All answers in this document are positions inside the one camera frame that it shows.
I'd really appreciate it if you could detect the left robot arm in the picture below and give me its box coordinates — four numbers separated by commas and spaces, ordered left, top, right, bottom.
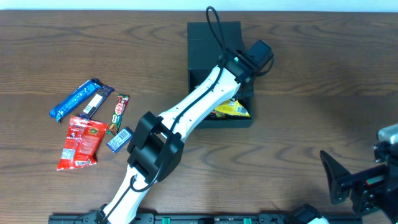
95, 40, 274, 223

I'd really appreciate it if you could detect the red snack packet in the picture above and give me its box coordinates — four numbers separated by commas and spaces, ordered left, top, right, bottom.
57, 116, 108, 171

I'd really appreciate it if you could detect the small blue candy box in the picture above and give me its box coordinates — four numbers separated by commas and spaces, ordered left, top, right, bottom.
106, 127, 133, 154

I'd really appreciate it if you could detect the yellow snack packet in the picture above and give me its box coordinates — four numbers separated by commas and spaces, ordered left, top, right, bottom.
215, 100, 251, 118

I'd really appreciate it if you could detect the blue biscuit bar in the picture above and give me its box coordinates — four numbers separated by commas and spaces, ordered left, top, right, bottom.
49, 78, 103, 122

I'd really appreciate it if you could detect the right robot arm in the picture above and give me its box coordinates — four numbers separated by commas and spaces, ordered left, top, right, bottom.
320, 141, 397, 223

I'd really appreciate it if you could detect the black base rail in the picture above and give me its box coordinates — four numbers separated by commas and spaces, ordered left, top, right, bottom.
48, 204, 363, 224

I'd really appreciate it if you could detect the black gift box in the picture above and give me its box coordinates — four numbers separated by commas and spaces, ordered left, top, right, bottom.
186, 21, 254, 129

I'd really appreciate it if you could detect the dark blue chocolate bar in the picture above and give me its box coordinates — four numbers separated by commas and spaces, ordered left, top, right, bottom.
79, 85, 114, 119

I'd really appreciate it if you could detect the black Haribo gummy bag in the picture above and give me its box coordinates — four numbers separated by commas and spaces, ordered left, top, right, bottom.
189, 76, 226, 121

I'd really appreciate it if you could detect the red green KitKat Milo bar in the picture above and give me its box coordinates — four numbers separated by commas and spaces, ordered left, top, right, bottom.
106, 95, 130, 136

